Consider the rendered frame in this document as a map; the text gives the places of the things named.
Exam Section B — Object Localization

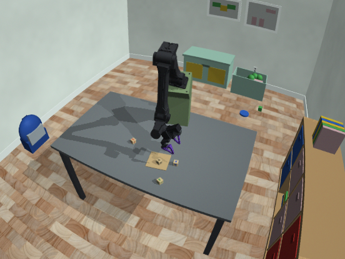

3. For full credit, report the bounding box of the tan mat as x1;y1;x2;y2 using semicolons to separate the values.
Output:
146;151;171;171

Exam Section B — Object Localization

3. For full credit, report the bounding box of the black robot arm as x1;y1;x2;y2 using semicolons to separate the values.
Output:
151;41;189;140

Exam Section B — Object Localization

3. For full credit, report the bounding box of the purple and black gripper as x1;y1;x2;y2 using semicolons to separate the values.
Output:
161;134;181;155

